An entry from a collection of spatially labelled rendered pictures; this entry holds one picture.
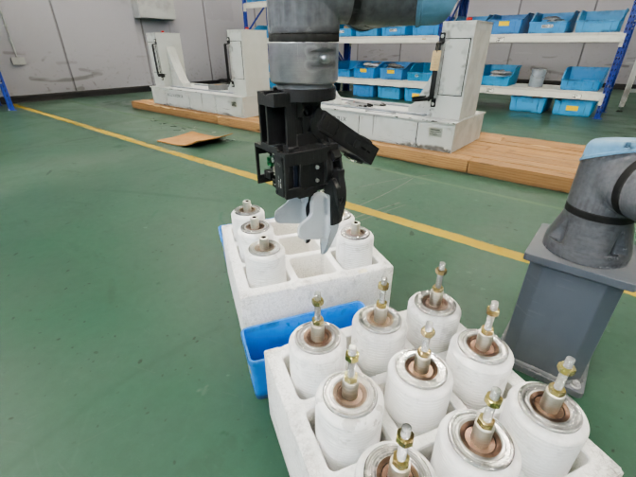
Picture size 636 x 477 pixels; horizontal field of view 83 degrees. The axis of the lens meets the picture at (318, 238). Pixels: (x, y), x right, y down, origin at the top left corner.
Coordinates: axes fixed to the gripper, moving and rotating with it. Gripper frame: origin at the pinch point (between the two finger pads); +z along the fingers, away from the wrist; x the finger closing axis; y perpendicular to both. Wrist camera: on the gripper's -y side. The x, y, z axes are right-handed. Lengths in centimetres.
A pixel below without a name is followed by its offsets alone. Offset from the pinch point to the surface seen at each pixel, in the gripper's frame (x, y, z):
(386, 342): 7.0, -8.7, 19.2
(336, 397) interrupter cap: 11.1, 5.2, 18.2
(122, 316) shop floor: -60, 25, 43
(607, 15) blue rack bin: -146, -481, -52
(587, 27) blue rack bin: -143, -433, -40
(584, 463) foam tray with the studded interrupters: 34.2, -20.6, 27.0
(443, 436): 23.0, -2.3, 18.6
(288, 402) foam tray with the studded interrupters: 3.0, 8.2, 25.5
